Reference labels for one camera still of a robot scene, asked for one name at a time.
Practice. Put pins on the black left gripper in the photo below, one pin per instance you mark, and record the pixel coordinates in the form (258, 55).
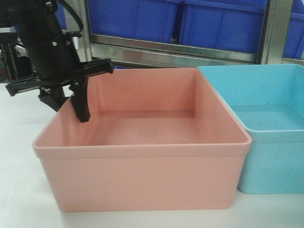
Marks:
(56, 62)

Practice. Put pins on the pink plastic box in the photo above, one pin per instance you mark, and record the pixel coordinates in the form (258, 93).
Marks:
(157, 139)

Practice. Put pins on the light blue plastic box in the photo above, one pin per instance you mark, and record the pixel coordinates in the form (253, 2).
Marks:
(269, 101)

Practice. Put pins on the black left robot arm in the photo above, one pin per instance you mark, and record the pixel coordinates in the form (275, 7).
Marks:
(34, 21)

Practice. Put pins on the stainless steel shelf rack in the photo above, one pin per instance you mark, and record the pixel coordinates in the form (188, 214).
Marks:
(139, 53)

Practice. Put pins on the blue bin far left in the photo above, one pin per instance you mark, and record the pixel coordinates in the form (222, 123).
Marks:
(60, 14)

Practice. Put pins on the blue storage bin left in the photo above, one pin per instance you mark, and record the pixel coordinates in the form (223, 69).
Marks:
(151, 20)

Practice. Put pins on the blue storage bin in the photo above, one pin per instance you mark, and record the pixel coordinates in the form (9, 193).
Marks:
(151, 20)
(232, 25)

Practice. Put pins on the blue storage bin right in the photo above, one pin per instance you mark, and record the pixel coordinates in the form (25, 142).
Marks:
(232, 25)

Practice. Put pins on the blue bin far right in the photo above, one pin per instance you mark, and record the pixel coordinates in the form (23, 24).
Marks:
(294, 45)

